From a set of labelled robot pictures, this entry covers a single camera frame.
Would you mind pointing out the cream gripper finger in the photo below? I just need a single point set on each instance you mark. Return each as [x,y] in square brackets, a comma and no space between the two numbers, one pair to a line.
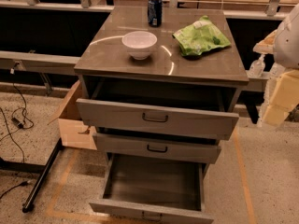
[266,46]
[280,98]

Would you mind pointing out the green rice chip bag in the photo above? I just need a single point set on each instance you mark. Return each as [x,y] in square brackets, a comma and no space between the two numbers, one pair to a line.
[200,37]

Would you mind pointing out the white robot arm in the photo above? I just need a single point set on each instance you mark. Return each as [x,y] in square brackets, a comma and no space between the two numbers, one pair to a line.
[286,48]

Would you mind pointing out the grey top drawer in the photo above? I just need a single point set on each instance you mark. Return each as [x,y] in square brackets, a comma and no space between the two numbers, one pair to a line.
[157,119]

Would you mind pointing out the grey drawer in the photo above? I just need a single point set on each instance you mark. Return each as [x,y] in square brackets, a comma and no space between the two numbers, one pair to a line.
[155,190]
[157,119]
[153,148]

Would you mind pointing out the grey middle drawer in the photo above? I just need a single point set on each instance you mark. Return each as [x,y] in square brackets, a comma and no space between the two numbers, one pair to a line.
[153,148]

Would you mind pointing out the grey drawer cabinet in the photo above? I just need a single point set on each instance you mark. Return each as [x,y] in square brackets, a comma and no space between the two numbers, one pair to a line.
[108,73]

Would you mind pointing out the grey bottom drawer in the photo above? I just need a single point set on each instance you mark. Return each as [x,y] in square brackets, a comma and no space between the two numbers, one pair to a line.
[155,190]

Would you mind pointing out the clear pump bottle left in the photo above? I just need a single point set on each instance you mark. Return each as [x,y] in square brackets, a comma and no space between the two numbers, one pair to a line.
[257,67]

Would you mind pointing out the blue soda can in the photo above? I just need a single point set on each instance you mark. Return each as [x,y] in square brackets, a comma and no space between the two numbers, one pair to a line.
[155,12]

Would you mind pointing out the white ceramic bowl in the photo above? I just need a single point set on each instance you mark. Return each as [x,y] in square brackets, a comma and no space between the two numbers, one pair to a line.
[139,44]

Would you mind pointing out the cardboard box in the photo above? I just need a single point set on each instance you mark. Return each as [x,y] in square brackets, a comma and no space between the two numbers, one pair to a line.
[73,132]

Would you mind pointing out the black metal floor bar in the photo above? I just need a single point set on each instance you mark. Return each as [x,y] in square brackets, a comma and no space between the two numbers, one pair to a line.
[38,169]

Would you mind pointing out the grey metal shelf rail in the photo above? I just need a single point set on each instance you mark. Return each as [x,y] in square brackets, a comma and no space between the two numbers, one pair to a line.
[40,63]

